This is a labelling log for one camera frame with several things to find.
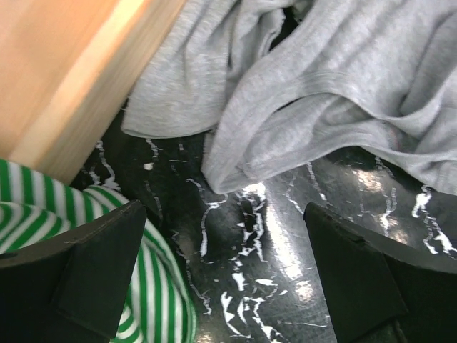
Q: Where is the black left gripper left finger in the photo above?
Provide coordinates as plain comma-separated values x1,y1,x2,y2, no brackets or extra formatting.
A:
1,201,146,343

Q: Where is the green white striped top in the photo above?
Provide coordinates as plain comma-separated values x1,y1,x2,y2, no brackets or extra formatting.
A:
1,161,196,342

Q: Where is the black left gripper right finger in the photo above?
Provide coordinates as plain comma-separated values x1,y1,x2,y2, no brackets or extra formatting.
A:
303,203,456,342

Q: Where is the grey tank top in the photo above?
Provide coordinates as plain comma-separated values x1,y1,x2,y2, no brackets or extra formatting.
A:
121,1,456,194

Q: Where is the wooden clothes rack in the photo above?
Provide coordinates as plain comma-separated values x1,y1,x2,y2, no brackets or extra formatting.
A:
1,0,184,183

